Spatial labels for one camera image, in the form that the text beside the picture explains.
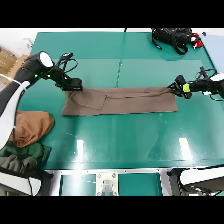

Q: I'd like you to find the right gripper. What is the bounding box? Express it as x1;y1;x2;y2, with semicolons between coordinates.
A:
174;74;194;100

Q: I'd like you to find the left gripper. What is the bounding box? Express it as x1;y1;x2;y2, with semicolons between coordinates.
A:
61;77;84;92

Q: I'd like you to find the black bag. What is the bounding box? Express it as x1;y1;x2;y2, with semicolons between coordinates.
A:
151;27;198;56

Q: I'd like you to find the rust brown garment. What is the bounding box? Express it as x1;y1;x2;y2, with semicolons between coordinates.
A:
8;110;56;149

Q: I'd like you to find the dark green garment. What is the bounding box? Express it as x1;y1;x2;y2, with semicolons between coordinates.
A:
0;141;53;169

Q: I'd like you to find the grey garment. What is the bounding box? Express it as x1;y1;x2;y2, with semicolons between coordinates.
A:
0;154;38;175

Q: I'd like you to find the black cable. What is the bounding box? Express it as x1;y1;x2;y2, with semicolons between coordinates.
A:
195;67;218;81
55;53;80;75

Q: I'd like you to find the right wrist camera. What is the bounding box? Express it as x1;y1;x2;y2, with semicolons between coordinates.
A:
198;66;210;80

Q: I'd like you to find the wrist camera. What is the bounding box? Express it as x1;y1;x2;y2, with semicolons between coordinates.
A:
61;51;75;63
198;66;210;80

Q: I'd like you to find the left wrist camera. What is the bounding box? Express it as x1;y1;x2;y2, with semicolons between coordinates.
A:
61;51;75;63

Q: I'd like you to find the silver frame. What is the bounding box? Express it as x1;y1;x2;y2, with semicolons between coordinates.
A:
44;167;224;197

